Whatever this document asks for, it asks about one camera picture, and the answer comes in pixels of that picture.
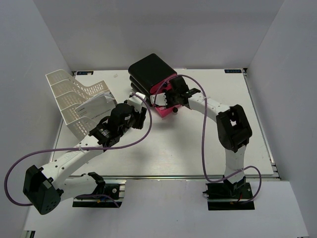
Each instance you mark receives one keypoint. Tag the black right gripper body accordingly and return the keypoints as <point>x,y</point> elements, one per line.
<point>172,98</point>

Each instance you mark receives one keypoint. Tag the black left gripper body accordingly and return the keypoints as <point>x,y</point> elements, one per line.
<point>137,119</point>

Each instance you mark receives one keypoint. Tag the black pink drawer organizer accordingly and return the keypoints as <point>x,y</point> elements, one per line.
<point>152,75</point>

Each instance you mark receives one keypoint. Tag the white Canon safety booklet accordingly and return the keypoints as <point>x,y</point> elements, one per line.
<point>97,107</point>

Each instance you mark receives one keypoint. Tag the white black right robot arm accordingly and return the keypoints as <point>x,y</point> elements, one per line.
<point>233,128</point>

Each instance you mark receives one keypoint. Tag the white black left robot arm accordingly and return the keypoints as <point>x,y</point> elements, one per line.
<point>47,186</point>

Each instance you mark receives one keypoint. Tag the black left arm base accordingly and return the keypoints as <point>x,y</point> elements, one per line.
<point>105,194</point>

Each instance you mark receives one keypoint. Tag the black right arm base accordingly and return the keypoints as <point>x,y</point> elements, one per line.
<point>226,196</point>

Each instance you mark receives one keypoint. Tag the white perforated file tray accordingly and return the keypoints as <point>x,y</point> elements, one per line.
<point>70,93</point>

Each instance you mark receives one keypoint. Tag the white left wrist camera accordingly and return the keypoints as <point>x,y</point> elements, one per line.
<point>136,100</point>

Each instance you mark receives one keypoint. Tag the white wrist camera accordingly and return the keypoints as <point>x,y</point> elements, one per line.
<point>136,100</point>
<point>158,100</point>

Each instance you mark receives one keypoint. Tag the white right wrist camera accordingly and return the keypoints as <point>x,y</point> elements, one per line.
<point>158,100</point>

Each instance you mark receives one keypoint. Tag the aluminium table edge rail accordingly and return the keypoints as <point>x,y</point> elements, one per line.
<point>268,178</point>

